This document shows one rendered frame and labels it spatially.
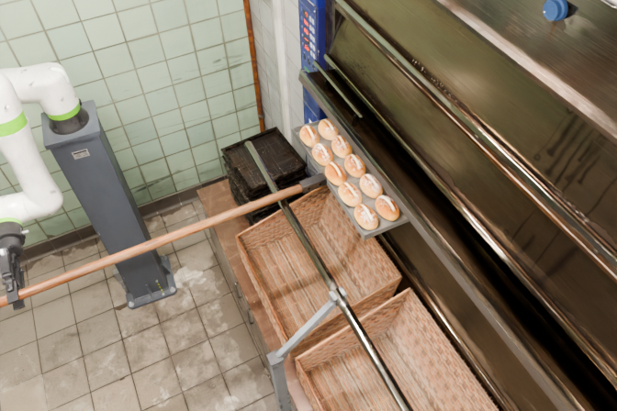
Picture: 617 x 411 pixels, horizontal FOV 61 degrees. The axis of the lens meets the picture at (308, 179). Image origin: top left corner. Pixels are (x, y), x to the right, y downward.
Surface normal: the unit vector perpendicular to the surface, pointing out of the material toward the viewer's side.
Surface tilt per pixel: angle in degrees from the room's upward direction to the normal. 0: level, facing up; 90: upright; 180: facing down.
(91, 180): 90
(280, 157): 0
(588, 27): 90
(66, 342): 0
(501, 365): 70
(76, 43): 90
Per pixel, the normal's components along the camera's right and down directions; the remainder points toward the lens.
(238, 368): -0.04, -0.66
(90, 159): 0.38, 0.68
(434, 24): -0.85, 0.10
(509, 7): -0.90, 0.35
